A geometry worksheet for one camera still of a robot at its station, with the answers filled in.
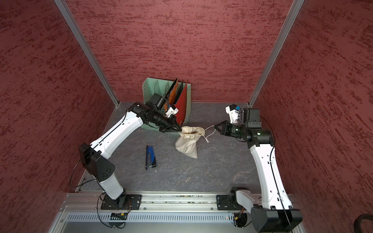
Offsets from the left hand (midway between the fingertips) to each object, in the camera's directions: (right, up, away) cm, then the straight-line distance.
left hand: (179, 132), depth 72 cm
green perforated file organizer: (-23, +31, +35) cm, 52 cm away
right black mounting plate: (+24, -37, +1) cm, 44 cm away
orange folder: (-6, +21, +13) cm, 25 cm away
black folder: (-8, +21, +11) cm, 25 cm away
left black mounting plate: (-25, -37, +2) cm, 44 cm away
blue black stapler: (-19, -19, +15) cm, 31 cm away
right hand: (+17, +2, -3) cm, 18 cm away
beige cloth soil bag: (+5, -1, -2) cm, 6 cm away
